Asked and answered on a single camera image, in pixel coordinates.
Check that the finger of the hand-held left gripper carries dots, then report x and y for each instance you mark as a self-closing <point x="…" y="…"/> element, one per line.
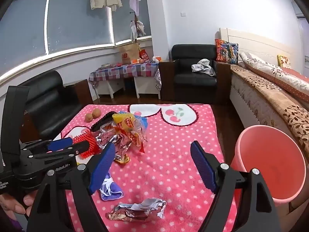
<point x="60" y="144"/>
<point x="79" y="148"/>

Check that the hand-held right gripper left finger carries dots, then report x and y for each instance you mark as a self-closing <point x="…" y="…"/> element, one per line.
<point x="103" y="166"/>

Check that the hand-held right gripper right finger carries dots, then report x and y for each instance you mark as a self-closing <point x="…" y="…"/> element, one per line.
<point x="202" y="166"/>

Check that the red spiky brush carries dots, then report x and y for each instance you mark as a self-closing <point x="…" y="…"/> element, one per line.
<point x="84" y="140"/>

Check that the black foam fruit net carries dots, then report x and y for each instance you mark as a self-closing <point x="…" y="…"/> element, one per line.
<point x="102" y="122"/>

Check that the clear red label snack wrapper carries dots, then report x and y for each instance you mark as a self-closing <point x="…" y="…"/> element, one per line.
<point x="134" y="135"/>

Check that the pink plastic bucket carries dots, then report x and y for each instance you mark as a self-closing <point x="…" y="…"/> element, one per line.
<point x="270" y="159"/>

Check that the person's left hand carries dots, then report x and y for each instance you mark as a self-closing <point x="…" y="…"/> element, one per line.
<point x="14" y="205"/>

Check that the orange yellow wrapper piece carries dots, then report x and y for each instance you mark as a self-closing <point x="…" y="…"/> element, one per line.
<point x="122" y="159"/>

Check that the silver foil wrapper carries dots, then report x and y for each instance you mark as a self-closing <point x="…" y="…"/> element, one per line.
<point x="115" y="146"/>

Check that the walnut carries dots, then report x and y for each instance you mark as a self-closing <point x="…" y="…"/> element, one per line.
<point x="88" y="117"/>
<point x="97" y="112"/>

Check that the pink polka dot blanket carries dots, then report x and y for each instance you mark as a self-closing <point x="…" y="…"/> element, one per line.
<point x="169" y="149"/>

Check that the black leather sofa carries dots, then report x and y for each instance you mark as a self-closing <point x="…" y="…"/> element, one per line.
<point x="48" y="106"/>

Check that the crumpled brown foil wrapper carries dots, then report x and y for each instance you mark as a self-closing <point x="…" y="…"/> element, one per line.
<point x="135" y="212"/>

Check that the white quilted mattress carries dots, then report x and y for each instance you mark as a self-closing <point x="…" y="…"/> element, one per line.
<point x="248" y="101"/>

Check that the black leather armchair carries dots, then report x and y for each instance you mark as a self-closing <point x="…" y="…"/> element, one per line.
<point x="193" y="82"/>

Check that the checkered cloth side table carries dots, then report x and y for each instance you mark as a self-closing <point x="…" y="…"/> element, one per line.
<point x="120" y="70"/>

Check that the white desk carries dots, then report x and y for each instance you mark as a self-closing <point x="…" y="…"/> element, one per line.
<point x="144" y="87"/>

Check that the white crumpled cloth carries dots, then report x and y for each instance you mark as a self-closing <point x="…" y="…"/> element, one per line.
<point x="202" y="66"/>

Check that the bed with patterned bedding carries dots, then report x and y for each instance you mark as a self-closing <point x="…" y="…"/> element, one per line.
<point x="277" y="96"/>

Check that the brown paper bag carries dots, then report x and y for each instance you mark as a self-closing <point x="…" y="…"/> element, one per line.
<point x="129" y="53"/>

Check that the red paper bag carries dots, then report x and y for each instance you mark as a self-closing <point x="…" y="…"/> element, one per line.
<point x="144" y="55"/>

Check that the floral white quilt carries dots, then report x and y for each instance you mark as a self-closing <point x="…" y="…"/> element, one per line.
<point x="270" y="73"/>

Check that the white and orange box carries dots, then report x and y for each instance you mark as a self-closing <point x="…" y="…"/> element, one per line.
<point x="157" y="58"/>

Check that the colourful printed cushion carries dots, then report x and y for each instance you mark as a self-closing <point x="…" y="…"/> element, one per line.
<point x="227" y="50"/>

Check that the curved bay window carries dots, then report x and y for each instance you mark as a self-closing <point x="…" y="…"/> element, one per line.
<point x="72" y="24"/>

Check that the white plastic bag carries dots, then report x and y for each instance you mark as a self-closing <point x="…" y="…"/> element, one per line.
<point x="138" y="30"/>

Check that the cream wooden headboard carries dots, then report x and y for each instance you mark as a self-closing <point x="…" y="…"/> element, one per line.
<point x="253" y="41"/>

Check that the wooden coat rack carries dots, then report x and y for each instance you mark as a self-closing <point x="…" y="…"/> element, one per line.
<point x="137" y="19"/>

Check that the lilac cloth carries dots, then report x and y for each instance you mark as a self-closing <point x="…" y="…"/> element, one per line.
<point x="134" y="4"/>

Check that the lilac wardrobe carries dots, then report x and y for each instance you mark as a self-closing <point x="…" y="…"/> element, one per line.
<point x="303" y="41"/>

